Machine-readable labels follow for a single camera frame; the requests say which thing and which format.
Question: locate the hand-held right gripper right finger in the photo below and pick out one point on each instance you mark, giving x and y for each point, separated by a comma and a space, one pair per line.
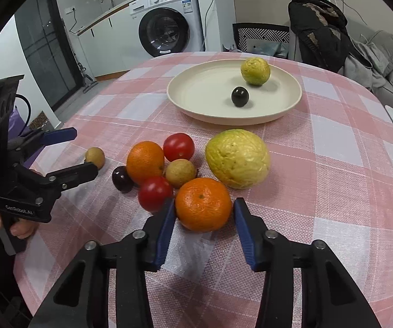
246, 235

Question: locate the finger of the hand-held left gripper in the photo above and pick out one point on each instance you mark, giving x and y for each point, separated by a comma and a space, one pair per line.
60, 135
75, 173

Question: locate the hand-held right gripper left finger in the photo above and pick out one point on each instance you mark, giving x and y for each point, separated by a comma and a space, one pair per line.
165, 235

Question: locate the tan longan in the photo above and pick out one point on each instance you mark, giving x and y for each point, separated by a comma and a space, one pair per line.
180, 173
95, 157

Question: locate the red tomato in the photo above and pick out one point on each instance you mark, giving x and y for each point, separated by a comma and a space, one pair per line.
178, 147
155, 194

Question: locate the orange mandarin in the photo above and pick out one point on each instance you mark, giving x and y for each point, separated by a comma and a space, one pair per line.
145, 162
203, 205

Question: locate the large yellow guava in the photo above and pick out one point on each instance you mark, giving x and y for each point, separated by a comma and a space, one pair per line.
237, 159

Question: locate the cream round plate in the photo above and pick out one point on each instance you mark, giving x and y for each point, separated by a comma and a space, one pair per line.
200, 92

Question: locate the person's left hand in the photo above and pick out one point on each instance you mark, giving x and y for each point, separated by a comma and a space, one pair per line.
22, 229

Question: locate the purple plastic bag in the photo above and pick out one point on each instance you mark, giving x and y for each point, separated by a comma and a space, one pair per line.
20, 123

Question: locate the floor mop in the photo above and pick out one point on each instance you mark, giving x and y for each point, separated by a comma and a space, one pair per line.
88, 80

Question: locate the dark glass door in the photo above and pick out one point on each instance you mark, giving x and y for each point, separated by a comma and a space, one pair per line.
42, 47

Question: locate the pink checked tablecloth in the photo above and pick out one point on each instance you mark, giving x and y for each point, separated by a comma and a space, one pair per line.
319, 177

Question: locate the white counter cabinet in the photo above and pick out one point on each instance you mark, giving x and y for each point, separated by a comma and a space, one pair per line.
114, 51

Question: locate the chrome faucet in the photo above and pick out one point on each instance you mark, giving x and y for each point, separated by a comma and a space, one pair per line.
107, 1

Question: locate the small yellow-green guava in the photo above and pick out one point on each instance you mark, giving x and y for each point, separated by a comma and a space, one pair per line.
255, 71

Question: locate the white washing machine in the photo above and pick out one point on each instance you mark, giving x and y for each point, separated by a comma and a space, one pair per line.
182, 24

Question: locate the black patterned chair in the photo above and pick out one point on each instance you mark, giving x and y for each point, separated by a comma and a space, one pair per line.
261, 34

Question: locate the grey hooded garment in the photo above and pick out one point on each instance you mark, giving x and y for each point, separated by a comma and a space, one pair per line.
362, 68

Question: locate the black jacket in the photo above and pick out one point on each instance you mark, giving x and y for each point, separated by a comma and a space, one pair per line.
316, 34

